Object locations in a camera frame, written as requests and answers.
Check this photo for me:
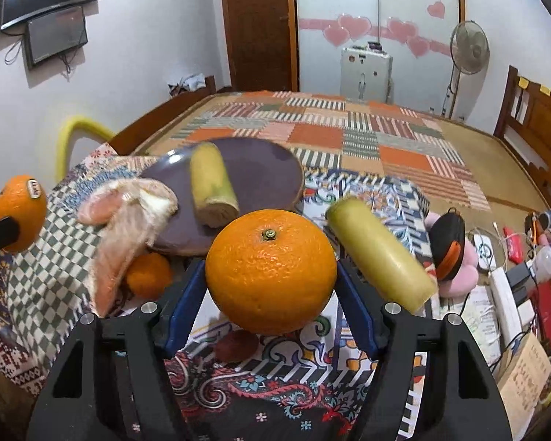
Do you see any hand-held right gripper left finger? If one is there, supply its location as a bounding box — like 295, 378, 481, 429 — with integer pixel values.
28, 259, 207, 441

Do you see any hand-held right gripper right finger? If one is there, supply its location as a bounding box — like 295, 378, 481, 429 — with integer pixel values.
335, 258, 524, 441

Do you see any orange with sticker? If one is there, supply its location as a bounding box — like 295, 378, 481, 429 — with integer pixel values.
0, 175, 48, 253

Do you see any large orange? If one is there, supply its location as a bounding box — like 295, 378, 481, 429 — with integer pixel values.
205, 209, 339, 335

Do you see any small orange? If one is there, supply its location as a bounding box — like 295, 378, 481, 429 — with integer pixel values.
126, 252, 174, 299

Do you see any dark red fruit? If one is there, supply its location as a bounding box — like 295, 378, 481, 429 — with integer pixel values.
213, 329, 259, 363

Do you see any long yellow banana piece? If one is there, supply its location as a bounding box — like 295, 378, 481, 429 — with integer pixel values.
326, 196, 439, 314

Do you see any green checkered cloth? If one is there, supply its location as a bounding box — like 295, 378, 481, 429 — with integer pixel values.
4, 154, 166, 380

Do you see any dark knit patterned cloth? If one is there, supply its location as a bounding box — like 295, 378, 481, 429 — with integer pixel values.
0, 257, 44, 398

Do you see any pink plush toy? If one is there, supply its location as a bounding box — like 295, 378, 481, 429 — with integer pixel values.
424, 211, 480, 297

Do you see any black and orange pouch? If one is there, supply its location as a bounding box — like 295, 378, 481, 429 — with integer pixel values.
429, 209, 467, 281

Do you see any short yellow banana piece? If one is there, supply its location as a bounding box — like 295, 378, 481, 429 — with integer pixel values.
190, 142, 241, 229

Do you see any yellow tube chair back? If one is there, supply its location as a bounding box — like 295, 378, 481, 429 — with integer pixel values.
57, 117, 115, 180

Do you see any white charger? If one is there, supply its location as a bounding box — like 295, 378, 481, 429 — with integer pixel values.
472, 232, 501, 269

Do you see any purple plate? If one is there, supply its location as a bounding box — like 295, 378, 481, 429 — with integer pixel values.
138, 137, 305, 255

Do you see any white power strip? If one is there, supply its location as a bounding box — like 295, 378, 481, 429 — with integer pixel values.
489, 267, 525, 345

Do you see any red packet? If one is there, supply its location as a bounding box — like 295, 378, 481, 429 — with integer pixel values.
503, 227, 523, 263

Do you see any patchwork blanket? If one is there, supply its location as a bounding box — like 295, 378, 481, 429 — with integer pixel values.
168, 91, 492, 212

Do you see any cardboard box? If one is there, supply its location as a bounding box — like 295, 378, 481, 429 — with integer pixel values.
498, 331, 551, 428

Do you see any white bottle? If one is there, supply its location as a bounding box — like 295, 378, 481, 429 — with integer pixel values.
530, 245, 551, 281

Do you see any pile of clothes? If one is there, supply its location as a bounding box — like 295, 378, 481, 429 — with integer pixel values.
168, 73, 208, 98

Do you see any white metal appliance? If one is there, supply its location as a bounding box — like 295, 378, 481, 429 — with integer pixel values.
340, 42, 393, 103

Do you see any wooden door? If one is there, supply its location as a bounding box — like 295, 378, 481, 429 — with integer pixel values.
218, 0, 300, 93

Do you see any standing fan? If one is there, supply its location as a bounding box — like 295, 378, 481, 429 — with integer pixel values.
443, 19, 490, 120

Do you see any small wall monitor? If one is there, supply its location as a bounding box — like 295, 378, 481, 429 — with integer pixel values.
24, 6, 89, 71

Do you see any wooden bed frame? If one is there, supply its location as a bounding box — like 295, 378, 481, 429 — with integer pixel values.
108, 65, 551, 214

